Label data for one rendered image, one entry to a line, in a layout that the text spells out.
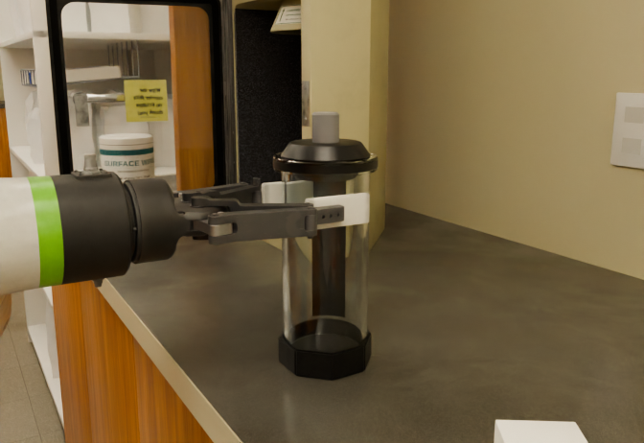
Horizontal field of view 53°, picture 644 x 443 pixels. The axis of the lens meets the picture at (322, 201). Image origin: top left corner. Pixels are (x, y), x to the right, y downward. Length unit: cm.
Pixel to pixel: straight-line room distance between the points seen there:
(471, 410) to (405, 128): 95
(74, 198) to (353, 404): 32
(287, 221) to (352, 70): 51
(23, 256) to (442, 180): 103
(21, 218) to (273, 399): 29
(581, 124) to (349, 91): 40
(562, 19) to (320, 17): 43
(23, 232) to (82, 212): 5
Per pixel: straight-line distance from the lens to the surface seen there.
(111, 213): 54
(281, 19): 112
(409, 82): 149
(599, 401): 70
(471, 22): 135
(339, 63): 102
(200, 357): 74
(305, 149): 63
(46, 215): 54
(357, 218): 63
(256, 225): 56
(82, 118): 121
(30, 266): 54
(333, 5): 102
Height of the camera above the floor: 125
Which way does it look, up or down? 12 degrees down
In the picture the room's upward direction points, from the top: straight up
